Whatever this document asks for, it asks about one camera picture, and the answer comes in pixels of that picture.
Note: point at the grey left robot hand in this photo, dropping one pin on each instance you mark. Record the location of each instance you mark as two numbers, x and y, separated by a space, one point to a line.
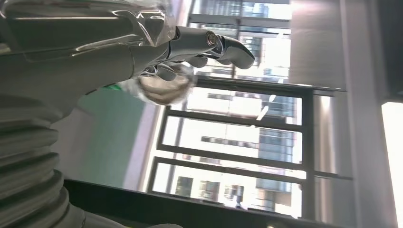
78 59

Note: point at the green plastic crate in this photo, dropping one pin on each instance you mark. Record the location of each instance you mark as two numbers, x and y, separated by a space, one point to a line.
113 87

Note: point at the black window frame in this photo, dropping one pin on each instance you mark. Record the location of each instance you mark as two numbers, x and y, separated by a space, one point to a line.
236 121

